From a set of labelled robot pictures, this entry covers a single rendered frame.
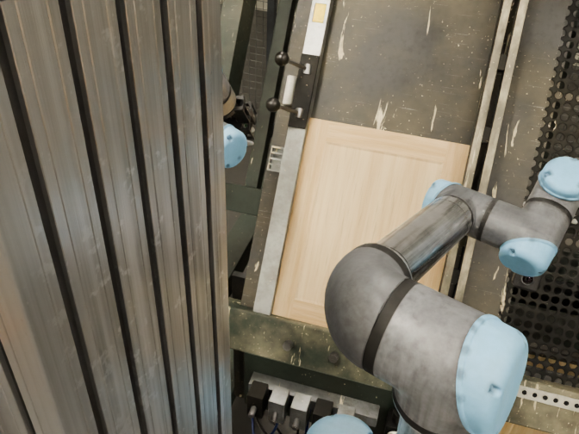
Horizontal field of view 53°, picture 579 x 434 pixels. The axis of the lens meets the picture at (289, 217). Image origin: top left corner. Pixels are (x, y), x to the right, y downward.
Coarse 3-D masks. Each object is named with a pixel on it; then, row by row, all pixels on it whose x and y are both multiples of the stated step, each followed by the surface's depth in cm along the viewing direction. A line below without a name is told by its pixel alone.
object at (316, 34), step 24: (312, 24) 159; (312, 48) 159; (312, 96) 160; (288, 144) 161; (288, 168) 161; (288, 192) 162; (288, 216) 162; (264, 264) 164; (264, 288) 164; (264, 312) 164
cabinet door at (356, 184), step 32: (320, 128) 161; (352, 128) 159; (320, 160) 162; (352, 160) 160; (384, 160) 158; (416, 160) 156; (448, 160) 154; (320, 192) 162; (352, 192) 160; (384, 192) 158; (416, 192) 157; (320, 224) 163; (352, 224) 161; (384, 224) 159; (288, 256) 165; (320, 256) 163; (288, 288) 165; (320, 288) 163; (320, 320) 163
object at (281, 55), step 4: (280, 52) 149; (284, 52) 150; (276, 56) 149; (280, 56) 149; (284, 56) 149; (288, 56) 150; (276, 60) 150; (280, 60) 149; (284, 60) 149; (288, 60) 150; (280, 64) 150; (284, 64) 150; (292, 64) 153; (296, 64) 154; (300, 64) 156; (304, 64) 158; (308, 64) 157; (304, 68) 157; (308, 68) 157; (304, 72) 158; (308, 72) 157
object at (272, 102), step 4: (268, 100) 150; (272, 100) 150; (276, 100) 150; (268, 104) 150; (272, 104) 150; (276, 104) 150; (268, 108) 151; (272, 108) 150; (276, 108) 150; (280, 108) 153; (284, 108) 154; (288, 108) 155; (296, 108) 158; (300, 108) 158; (292, 112) 157; (296, 112) 158; (300, 112) 158; (296, 116) 158; (300, 116) 158
